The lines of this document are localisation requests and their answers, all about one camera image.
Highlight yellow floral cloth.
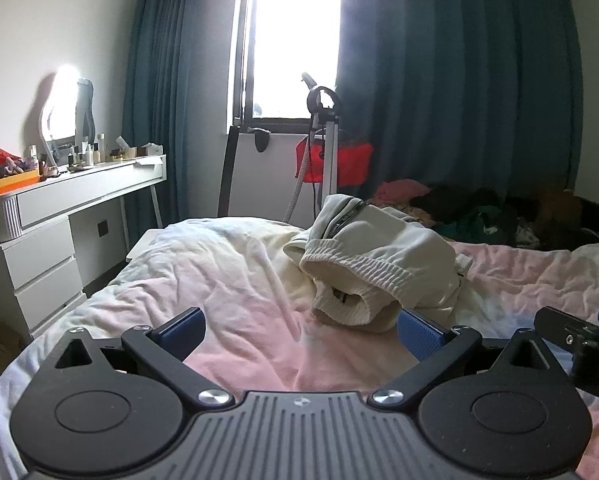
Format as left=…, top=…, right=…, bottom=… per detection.
left=394, top=202, right=440, bottom=227

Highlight brown paper bag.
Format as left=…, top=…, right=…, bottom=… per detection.
left=537, top=187, right=583, bottom=231

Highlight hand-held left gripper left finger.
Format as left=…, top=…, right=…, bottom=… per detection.
left=54, top=306, right=236, bottom=410

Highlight lit vanity mirror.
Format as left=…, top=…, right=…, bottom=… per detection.
left=40, top=64, right=96, bottom=143

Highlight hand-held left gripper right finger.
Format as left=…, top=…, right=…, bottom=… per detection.
left=371, top=308, right=566, bottom=407

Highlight pink and white bed blanket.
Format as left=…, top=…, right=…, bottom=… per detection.
left=0, top=217, right=599, bottom=480

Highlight white vanity desk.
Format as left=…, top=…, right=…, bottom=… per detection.
left=0, top=154, right=168, bottom=346

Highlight slim white and black heater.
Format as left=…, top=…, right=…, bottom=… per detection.
left=218, top=126, right=240, bottom=220

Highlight white pants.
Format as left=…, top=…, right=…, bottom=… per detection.
left=283, top=193, right=473, bottom=335

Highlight teal curtain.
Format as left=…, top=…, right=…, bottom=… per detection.
left=122, top=0, right=258, bottom=231
left=334, top=0, right=583, bottom=206

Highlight green garment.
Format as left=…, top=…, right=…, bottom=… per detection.
left=449, top=205, right=505, bottom=242

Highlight pink cloth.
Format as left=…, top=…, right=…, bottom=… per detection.
left=374, top=180, right=430, bottom=206

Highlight cluster of cosmetic bottles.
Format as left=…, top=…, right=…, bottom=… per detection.
left=27, top=132, right=145, bottom=178

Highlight pile of dark clothes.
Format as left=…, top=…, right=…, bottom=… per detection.
left=409, top=185, right=585, bottom=251

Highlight red fabric bag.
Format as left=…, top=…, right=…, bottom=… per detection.
left=296, top=137, right=374, bottom=186

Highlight garment steamer stand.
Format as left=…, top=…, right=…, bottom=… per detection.
left=282, top=72, right=343, bottom=223

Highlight orange storage box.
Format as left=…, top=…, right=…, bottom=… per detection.
left=0, top=169, right=41, bottom=197

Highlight window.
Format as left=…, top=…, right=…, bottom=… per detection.
left=234, top=0, right=343, bottom=133

